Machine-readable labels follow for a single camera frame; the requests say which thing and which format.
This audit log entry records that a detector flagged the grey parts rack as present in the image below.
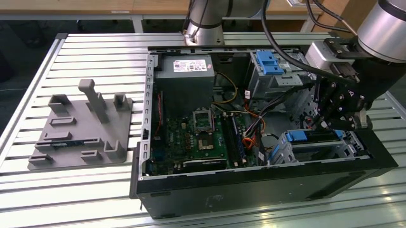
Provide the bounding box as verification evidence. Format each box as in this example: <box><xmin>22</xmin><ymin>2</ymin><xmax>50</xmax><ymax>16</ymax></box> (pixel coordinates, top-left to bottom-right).
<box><xmin>27</xmin><ymin>79</ymin><xmax>135</xmax><ymax>171</ymax></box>

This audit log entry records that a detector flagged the CPU socket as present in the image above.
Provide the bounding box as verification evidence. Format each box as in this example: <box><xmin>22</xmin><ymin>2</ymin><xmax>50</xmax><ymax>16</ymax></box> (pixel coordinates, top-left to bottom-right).
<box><xmin>197</xmin><ymin>137</ymin><xmax>217</xmax><ymax>151</ymax></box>

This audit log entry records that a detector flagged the orange wire bundle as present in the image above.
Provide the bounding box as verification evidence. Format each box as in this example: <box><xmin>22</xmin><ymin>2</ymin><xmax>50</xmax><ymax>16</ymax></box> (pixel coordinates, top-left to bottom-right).
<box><xmin>242</xmin><ymin>116</ymin><xmax>266</xmax><ymax>151</ymax></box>

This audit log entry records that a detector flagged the red black disk wire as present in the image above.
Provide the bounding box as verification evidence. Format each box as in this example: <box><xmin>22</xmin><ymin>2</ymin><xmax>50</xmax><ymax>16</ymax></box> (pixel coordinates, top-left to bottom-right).
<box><xmin>304</xmin><ymin>115</ymin><xmax>324</xmax><ymax>130</ymax></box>

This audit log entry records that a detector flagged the metal disk bay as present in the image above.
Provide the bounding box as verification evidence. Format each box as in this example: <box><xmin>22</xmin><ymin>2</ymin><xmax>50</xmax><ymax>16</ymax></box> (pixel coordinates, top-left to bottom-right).
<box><xmin>269</xmin><ymin>129</ymin><xmax>372</xmax><ymax>165</ymax></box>

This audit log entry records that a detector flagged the black RAM slot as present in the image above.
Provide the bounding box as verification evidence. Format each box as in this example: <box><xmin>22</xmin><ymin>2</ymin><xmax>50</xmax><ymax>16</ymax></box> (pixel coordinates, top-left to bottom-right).
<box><xmin>222</xmin><ymin>113</ymin><xmax>239</xmax><ymax>168</ymax></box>
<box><xmin>231</xmin><ymin>114</ymin><xmax>249</xmax><ymax>165</ymax></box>

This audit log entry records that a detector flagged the green motherboard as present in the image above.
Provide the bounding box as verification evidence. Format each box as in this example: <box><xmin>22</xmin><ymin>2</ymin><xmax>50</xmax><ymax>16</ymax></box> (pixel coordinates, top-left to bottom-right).
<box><xmin>151</xmin><ymin>108</ymin><xmax>254</xmax><ymax>171</ymax></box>

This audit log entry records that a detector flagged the blue drive latch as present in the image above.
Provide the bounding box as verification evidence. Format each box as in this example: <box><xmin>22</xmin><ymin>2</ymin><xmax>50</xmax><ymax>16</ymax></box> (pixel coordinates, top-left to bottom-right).
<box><xmin>255</xmin><ymin>51</ymin><xmax>285</xmax><ymax>76</ymax></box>

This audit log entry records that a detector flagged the metal socket cover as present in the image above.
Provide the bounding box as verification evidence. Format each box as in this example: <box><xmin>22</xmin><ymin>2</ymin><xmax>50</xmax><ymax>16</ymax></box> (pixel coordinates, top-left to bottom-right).
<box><xmin>193</xmin><ymin>108</ymin><xmax>217</xmax><ymax>133</ymax></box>

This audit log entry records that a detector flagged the small silver camera mount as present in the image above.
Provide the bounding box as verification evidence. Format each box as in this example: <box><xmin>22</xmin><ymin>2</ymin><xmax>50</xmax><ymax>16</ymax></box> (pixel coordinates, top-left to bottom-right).
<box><xmin>354</xmin><ymin>110</ymin><xmax>373</xmax><ymax>130</ymax></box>

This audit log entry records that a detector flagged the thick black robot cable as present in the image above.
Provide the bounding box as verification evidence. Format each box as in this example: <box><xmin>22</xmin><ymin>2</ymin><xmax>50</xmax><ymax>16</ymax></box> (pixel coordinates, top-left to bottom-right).
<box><xmin>262</xmin><ymin>0</ymin><xmax>358</xmax><ymax>83</ymax></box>

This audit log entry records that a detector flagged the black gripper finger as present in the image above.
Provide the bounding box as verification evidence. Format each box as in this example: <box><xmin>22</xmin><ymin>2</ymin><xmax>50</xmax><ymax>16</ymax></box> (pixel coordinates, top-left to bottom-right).
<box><xmin>321</xmin><ymin>114</ymin><xmax>358</xmax><ymax>131</ymax></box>
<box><xmin>312</xmin><ymin>81</ymin><xmax>348</xmax><ymax>131</ymax></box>

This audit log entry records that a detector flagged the green RAM stick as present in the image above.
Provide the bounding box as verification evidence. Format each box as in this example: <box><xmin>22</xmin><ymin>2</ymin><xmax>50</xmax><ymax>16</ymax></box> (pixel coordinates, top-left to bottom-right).
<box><xmin>51</xmin><ymin>141</ymin><xmax>84</xmax><ymax>148</ymax></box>

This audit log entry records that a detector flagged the metal optical drive cage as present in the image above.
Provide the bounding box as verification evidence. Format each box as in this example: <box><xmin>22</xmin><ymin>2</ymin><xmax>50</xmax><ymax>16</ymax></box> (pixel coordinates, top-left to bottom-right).
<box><xmin>249</xmin><ymin>51</ymin><xmax>318</xmax><ymax>100</ymax></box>

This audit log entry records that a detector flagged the wooden desk white frame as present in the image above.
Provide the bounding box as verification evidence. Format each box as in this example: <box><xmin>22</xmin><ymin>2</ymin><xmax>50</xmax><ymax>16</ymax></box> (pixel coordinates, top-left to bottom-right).
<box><xmin>0</xmin><ymin>0</ymin><xmax>325</xmax><ymax>34</ymax></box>

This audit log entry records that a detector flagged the thin red wire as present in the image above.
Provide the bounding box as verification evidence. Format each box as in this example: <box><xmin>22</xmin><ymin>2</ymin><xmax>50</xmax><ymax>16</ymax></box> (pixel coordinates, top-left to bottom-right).
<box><xmin>157</xmin><ymin>91</ymin><xmax>165</xmax><ymax>140</ymax></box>

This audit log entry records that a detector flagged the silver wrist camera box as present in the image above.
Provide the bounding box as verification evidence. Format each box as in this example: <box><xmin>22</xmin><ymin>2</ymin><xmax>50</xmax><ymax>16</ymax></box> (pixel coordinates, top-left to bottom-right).
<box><xmin>305</xmin><ymin>40</ymin><xmax>338</xmax><ymax>70</ymax></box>

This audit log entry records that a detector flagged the grey power supply unit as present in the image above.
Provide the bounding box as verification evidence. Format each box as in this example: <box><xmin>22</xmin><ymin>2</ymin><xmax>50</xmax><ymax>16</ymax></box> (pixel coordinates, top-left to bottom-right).
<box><xmin>154</xmin><ymin>55</ymin><xmax>217</xmax><ymax>114</ymax></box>

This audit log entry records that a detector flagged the black graphics card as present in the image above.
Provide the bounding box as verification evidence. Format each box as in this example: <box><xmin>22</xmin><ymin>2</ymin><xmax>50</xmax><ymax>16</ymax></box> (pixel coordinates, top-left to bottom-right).
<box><xmin>182</xmin><ymin>158</ymin><xmax>229</xmax><ymax>173</ymax></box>

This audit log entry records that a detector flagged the black cable bundle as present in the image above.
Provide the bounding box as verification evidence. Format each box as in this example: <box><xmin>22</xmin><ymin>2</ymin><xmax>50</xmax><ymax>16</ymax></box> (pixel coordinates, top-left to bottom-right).
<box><xmin>243</xmin><ymin>86</ymin><xmax>305</xmax><ymax>119</ymax></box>

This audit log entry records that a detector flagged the yellow wire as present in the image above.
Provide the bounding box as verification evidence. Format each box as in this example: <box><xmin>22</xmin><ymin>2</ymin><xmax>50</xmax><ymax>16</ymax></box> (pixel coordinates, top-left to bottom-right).
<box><xmin>213</xmin><ymin>72</ymin><xmax>239</xmax><ymax>105</ymax></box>

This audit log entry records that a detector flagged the hard disk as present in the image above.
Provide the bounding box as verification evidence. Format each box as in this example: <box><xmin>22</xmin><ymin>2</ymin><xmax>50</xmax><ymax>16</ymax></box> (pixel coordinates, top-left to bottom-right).
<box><xmin>285</xmin><ymin>129</ymin><xmax>344</xmax><ymax>143</ymax></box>

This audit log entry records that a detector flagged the black open PC case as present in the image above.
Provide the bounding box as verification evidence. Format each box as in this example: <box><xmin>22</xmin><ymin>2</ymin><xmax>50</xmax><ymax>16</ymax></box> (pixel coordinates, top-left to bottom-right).
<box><xmin>129</xmin><ymin>44</ymin><xmax>400</xmax><ymax>219</ymax></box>

